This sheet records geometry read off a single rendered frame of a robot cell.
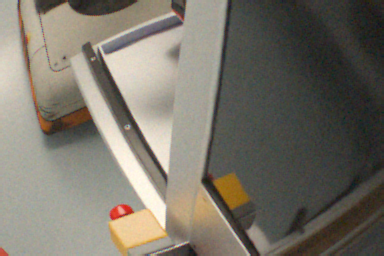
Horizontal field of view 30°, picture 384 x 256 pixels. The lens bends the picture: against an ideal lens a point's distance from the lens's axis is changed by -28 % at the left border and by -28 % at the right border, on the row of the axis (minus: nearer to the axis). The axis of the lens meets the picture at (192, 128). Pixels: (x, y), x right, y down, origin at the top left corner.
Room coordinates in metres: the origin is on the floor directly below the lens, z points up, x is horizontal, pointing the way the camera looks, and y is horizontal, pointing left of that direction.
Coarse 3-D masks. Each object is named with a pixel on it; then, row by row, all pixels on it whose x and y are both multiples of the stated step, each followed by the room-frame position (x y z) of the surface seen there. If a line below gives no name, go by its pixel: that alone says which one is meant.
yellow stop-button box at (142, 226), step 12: (132, 216) 0.55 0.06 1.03; (144, 216) 0.55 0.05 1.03; (120, 228) 0.52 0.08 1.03; (132, 228) 0.52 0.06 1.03; (144, 228) 0.53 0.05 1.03; (156, 228) 0.53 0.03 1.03; (120, 240) 0.50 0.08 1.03; (132, 240) 0.50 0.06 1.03; (144, 240) 0.51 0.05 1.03; (156, 240) 0.51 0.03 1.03; (168, 240) 0.51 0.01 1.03; (120, 252) 0.50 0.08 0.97; (132, 252) 0.48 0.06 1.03; (144, 252) 0.48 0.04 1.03
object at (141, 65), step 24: (168, 24) 0.99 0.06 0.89; (120, 48) 0.93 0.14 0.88; (144, 48) 0.93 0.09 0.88; (168, 48) 0.94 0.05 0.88; (120, 72) 0.88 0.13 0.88; (144, 72) 0.88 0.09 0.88; (168, 72) 0.89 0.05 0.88; (120, 96) 0.82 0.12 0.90; (144, 96) 0.84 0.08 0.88; (168, 96) 0.84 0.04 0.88; (144, 120) 0.79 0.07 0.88; (168, 120) 0.80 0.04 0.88; (144, 144) 0.75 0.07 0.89; (168, 144) 0.76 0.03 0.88; (168, 168) 0.72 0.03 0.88
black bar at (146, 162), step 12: (84, 48) 0.92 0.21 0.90; (96, 60) 0.89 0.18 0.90; (96, 72) 0.86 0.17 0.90; (108, 84) 0.84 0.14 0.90; (108, 96) 0.82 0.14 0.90; (120, 108) 0.80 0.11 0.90; (120, 120) 0.78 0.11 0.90; (132, 132) 0.76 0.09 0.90; (132, 144) 0.74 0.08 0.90; (144, 156) 0.72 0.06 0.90; (144, 168) 0.70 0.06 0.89; (156, 168) 0.70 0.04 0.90; (156, 180) 0.68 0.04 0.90
